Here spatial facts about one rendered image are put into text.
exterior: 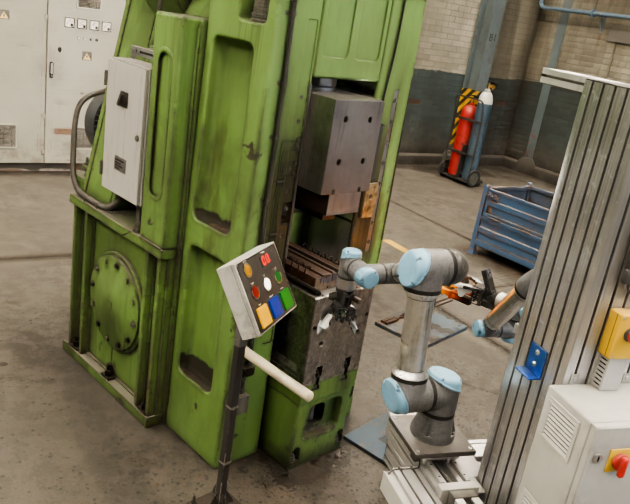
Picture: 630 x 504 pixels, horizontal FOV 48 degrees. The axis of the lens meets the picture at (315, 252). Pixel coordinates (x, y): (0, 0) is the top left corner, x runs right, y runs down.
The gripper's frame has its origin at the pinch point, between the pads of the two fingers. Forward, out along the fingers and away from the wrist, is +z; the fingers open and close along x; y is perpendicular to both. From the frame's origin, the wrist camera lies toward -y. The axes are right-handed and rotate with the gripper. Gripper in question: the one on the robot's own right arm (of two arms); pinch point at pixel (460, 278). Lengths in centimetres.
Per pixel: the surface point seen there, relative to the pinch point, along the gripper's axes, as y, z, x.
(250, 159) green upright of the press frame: -43, 62, -78
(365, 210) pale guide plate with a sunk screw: -17, 52, -9
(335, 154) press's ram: -49, 43, -49
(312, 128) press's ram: -57, 54, -53
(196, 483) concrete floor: 105, 57, -92
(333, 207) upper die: -26, 43, -45
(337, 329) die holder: 32, 36, -36
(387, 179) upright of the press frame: -31, 54, 7
